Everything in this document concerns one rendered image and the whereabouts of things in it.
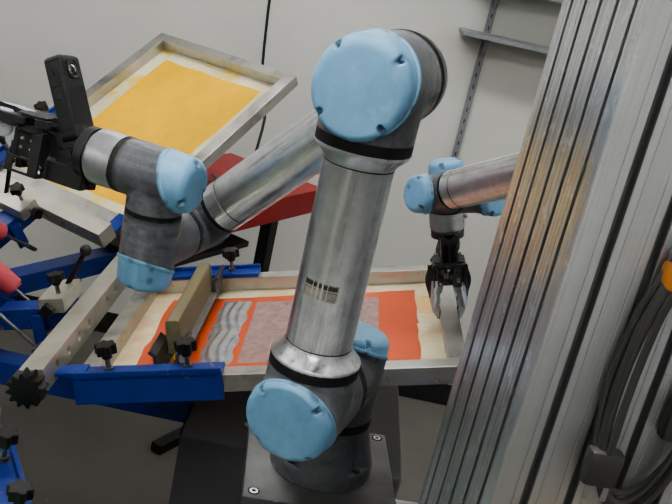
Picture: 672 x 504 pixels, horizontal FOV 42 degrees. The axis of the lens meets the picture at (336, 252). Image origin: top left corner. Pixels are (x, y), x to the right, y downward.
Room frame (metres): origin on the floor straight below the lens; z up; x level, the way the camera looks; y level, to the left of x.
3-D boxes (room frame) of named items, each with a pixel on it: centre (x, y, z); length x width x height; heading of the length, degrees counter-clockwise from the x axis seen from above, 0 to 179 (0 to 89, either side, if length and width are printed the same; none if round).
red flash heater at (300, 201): (3.06, 0.44, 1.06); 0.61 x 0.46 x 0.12; 151
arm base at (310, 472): (1.14, -0.05, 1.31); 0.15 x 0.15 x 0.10
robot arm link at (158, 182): (1.10, 0.25, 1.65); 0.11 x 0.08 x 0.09; 72
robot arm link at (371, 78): (1.01, 0.00, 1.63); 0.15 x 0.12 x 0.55; 162
